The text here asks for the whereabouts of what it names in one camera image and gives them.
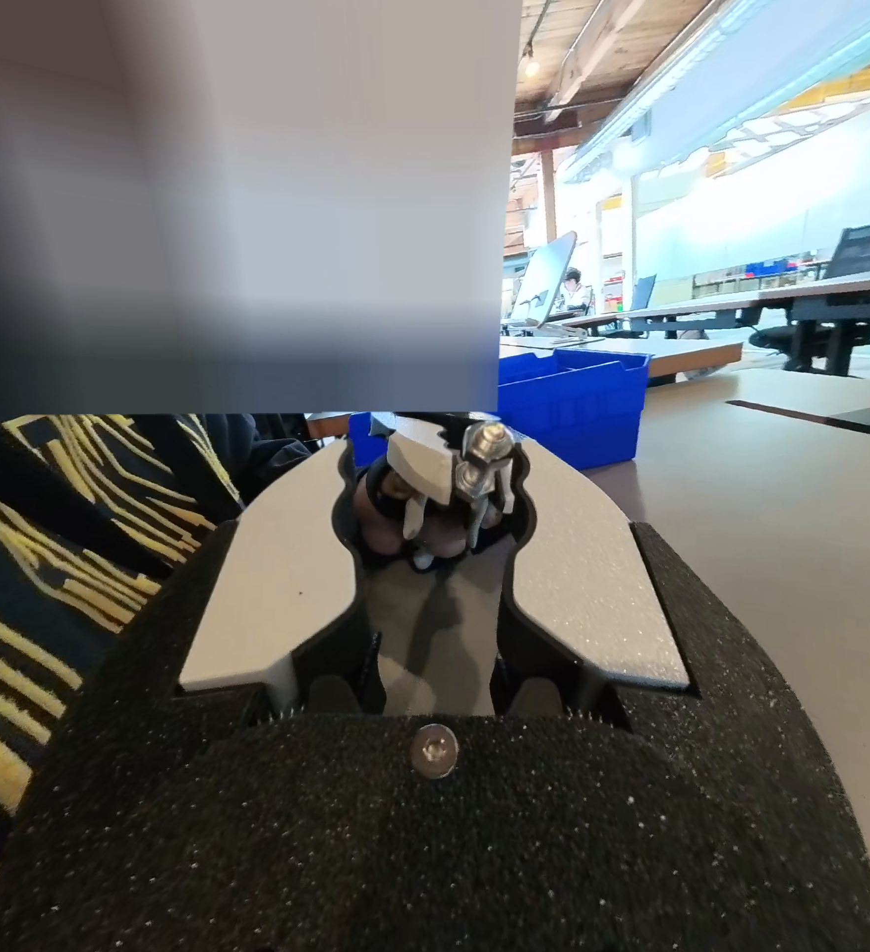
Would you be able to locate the silver nut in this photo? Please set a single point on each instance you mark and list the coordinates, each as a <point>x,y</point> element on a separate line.
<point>469,476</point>

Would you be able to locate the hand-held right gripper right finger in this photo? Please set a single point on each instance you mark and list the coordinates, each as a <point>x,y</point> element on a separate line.
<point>591,587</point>

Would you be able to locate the black yellow patterned garment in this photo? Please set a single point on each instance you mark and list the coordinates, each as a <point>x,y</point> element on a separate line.
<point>40,565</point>

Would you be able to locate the long ceiling light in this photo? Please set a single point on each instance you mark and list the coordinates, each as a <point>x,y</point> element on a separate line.
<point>665,97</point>

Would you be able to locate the long desk with black legs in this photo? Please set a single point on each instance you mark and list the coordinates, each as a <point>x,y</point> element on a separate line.
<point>687,305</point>
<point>836,286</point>

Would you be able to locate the blue plastic bin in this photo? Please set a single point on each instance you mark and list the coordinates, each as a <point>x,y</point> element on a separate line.
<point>568,405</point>

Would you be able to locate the silver bolt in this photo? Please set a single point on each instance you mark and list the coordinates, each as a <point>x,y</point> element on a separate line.
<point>488,442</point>

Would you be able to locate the grey tilted display stand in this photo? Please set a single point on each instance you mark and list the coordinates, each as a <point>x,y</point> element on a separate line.
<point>546,279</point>

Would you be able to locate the wooden pillar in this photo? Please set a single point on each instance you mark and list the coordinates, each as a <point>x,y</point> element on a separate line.
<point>549,197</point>

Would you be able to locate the grey-blue office chair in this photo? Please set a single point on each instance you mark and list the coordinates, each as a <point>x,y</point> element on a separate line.
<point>644,291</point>

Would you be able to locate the shelf with coloured boxes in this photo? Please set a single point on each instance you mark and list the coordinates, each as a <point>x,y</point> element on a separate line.
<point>613,290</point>

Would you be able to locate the wooden-edged grey desk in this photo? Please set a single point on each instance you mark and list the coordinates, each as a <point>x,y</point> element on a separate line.
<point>673,353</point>

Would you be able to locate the row of blue storage bins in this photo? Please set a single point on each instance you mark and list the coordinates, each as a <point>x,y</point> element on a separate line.
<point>773,266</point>

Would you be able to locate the black mesh office chair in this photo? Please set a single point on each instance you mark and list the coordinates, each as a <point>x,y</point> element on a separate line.
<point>851,256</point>

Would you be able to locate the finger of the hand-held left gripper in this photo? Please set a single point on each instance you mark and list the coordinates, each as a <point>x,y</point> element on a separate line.
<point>421,462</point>
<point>507,480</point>

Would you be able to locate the hanging ceiling lamp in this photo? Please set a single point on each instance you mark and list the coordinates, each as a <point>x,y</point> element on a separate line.
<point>530,65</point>

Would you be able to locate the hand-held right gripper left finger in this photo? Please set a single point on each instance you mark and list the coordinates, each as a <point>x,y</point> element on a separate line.
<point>271,587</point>

